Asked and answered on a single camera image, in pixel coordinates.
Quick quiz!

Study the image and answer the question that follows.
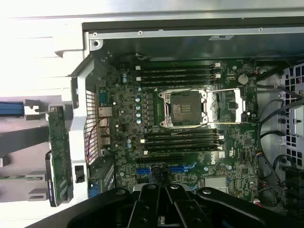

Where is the metal socket cover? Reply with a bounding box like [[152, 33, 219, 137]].
[[206, 87, 248, 124]]

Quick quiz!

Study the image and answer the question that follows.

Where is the hard disk with blue caddy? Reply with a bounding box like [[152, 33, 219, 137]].
[[0, 101, 25, 117]]

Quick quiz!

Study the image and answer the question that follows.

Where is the black wire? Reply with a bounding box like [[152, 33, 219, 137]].
[[257, 98, 304, 155]]

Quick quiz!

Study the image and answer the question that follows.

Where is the blue expansion slot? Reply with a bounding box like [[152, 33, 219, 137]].
[[136, 162, 198, 175]]

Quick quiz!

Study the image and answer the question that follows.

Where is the long black expansion slot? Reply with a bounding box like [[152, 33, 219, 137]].
[[136, 155, 184, 164]]

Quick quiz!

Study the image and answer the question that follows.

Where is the black plastic fan duct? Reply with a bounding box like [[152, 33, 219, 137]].
[[284, 166, 304, 214]]

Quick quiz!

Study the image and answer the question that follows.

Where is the thick grey cable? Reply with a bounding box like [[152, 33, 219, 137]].
[[256, 82, 304, 101]]

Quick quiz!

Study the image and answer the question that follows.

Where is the open PC case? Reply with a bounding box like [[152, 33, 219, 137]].
[[68, 8, 304, 214]]

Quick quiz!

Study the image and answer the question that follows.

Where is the black intrusion switch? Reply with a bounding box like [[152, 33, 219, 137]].
[[74, 165, 86, 184]]

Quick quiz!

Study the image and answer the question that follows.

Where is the CPU socket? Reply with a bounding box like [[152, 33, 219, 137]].
[[158, 89, 210, 129]]

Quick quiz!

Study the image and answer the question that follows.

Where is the silver chipset heatsink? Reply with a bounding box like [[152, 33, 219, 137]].
[[204, 177, 229, 195]]

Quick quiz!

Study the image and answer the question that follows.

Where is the green motherboard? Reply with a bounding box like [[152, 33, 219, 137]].
[[96, 59, 259, 207]]

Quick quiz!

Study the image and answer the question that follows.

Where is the metal disk bay cage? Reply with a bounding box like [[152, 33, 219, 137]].
[[280, 63, 304, 167]]

